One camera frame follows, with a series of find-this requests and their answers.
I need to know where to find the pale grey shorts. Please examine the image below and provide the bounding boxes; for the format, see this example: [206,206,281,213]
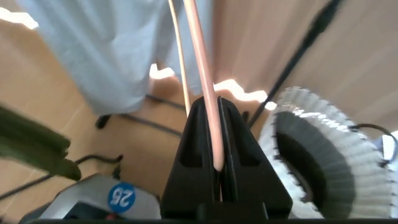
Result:
[17,0,214,116]

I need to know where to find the pink clothes hanger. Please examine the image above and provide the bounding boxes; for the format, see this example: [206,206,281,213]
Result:
[167,0,225,172]

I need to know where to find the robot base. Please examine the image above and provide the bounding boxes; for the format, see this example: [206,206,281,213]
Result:
[18,174,162,220]

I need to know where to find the beige curtain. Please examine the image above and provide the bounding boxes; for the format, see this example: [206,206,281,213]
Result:
[211,0,398,140]

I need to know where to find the white laundry basket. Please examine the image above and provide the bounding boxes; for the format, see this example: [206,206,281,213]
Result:
[258,86,398,220]

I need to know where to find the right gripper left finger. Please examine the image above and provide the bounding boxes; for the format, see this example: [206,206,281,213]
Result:
[160,96,221,219]

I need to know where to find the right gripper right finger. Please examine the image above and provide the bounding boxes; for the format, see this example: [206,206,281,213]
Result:
[217,96,293,219]

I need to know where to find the green garment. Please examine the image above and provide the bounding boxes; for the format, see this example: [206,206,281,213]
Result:
[0,105,83,182]

